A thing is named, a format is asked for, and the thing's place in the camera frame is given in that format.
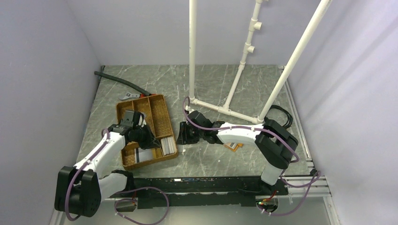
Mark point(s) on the woven brown divided tray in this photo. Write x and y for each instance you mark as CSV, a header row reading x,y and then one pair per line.
x,y
157,117

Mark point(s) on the stack of credit cards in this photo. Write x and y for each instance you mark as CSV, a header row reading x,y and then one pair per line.
x,y
168,146

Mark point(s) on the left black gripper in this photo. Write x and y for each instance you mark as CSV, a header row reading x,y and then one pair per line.
x,y
151,141

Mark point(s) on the red handled adjustable wrench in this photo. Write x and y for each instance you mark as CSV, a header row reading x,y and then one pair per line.
x,y
128,95

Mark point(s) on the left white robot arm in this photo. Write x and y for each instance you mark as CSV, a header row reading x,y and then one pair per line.
x,y
82,187

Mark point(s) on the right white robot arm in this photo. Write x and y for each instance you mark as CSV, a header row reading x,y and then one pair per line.
x,y
277,145

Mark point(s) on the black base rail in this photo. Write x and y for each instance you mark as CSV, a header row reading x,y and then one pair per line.
x,y
202,191

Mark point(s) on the orange leather card holder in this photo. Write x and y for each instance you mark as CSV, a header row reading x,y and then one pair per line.
x,y
233,146

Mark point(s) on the aluminium frame rail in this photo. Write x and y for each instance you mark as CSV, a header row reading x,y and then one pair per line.
x,y
319,188

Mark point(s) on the white PVC pipe frame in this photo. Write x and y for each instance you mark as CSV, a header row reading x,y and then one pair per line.
x,y
248,48

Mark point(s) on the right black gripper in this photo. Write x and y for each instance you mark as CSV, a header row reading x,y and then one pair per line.
x,y
183,137

